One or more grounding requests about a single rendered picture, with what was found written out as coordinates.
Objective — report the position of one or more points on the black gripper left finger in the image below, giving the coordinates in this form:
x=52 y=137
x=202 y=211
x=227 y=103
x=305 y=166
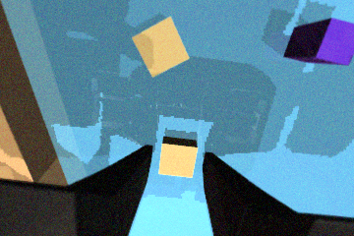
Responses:
x=103 y=204

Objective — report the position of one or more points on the purple cube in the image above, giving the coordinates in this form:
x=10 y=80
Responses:
x=329 y=41

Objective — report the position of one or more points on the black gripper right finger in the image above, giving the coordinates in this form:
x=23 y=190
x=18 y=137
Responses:
x=237 y=207

